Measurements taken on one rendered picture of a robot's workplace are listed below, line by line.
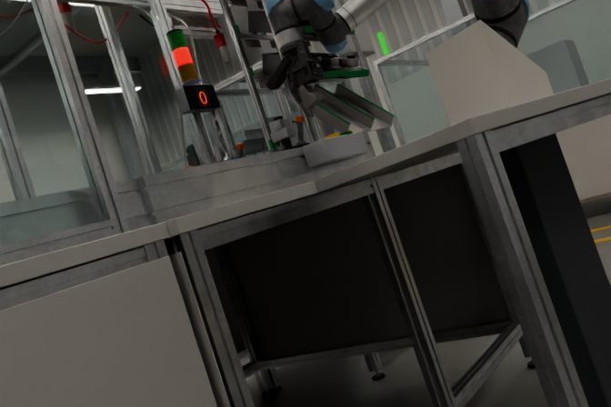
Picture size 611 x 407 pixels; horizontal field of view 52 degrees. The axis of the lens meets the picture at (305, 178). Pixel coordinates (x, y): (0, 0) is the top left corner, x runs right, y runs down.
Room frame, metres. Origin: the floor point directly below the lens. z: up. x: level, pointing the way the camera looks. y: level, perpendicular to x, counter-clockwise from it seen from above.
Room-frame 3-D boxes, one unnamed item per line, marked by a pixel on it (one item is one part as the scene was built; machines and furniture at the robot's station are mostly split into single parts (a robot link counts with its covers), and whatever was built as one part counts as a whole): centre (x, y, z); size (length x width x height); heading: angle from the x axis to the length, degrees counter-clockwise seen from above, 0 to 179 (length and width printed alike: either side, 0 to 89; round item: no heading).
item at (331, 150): (1.68, -0.10, 0.93); 0.21 x 0.07 x 0.06; 144
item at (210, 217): (2.13, 0.38, 0.85); 1.50 x 1.41 x 0.03; 144
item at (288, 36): (1.80, -0.09, 1.29); 0.08 x 0.08 x 0.05
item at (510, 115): (1.60, -0.48, 0.84); 0.90 x 0.70 x 0.03; 123
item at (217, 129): (2.83, 0.32, 1.32); 0.14 x 0.14 x 0.38
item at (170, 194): (1.56, 0.06, 0.91); 0.89 x 0.06 x 0.11; 144
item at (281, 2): (1.80, -0.09, 1.36); 0.09 x 0.08 x 0.11; 74
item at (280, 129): (1.88, 0.03, 1.06); 0.08 x 0.04 x 0.07; 54
